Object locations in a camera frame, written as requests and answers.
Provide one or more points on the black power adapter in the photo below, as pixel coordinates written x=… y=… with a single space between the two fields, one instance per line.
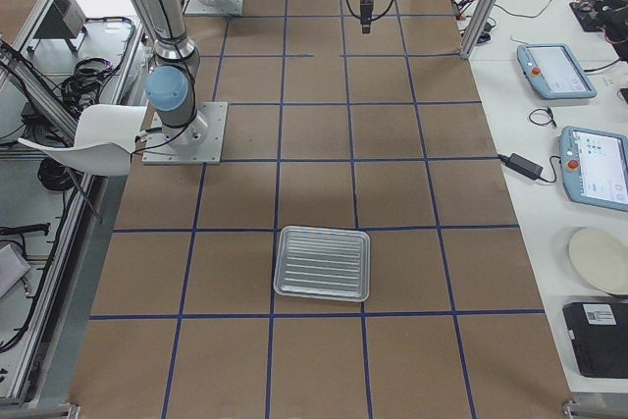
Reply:
x=521 y=165

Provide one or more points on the white plastic chair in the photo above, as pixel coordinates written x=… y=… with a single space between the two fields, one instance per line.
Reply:
x=103 y=143

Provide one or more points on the brown paper table mat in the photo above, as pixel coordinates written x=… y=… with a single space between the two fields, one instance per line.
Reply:
x=327 y=127

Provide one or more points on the near blue teach pendant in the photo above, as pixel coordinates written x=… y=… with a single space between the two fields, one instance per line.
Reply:
x=594 y=167

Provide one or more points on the black flat box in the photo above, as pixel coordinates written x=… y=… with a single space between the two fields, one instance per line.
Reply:
x=598 y=334

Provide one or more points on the white round plate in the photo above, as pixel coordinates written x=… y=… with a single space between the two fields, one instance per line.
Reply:
x=600 y=259

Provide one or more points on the blue teach pendant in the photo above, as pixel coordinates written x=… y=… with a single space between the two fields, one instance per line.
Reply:
x=594 y=167
x=553 y=71

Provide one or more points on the far blue teach pendant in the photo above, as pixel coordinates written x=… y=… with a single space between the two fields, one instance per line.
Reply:
x=553 y=71

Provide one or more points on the silver ribbed metal tray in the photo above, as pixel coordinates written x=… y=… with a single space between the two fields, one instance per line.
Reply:
x=323 y=263

